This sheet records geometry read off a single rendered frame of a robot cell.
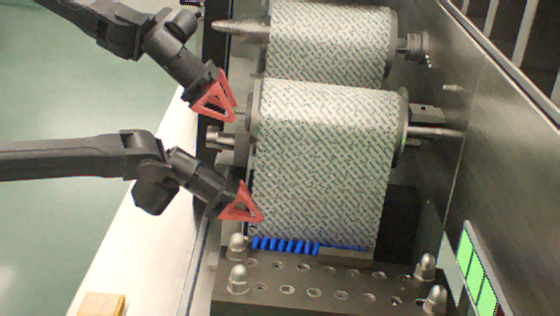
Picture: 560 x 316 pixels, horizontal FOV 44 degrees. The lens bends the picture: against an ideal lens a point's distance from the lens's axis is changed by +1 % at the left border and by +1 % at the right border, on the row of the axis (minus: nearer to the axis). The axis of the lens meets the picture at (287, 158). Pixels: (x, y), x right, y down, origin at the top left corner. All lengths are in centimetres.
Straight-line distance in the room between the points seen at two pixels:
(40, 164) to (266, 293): 41
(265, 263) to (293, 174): 16
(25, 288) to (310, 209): 186
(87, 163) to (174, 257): 37
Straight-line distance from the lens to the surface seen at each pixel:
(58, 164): 113
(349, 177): 120
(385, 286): 118
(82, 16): 128
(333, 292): 114
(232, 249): 118
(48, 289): 290
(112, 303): 126
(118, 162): 113
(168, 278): 136
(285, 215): 123
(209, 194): 119
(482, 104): 103
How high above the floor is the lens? 168
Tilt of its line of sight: 24 degrees down
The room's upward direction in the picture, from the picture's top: 7 degrees clockwise
